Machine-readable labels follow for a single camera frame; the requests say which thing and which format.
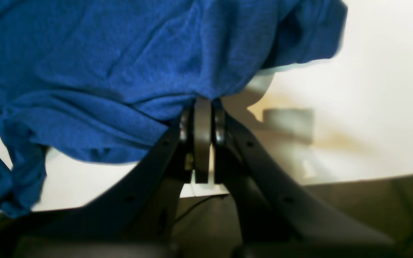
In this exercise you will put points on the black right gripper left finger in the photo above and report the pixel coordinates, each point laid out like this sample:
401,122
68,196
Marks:
134,218

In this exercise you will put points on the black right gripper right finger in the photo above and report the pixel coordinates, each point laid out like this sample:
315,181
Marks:
278,218

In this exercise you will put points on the blue t-shirt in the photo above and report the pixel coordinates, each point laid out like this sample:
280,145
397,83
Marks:
101,80

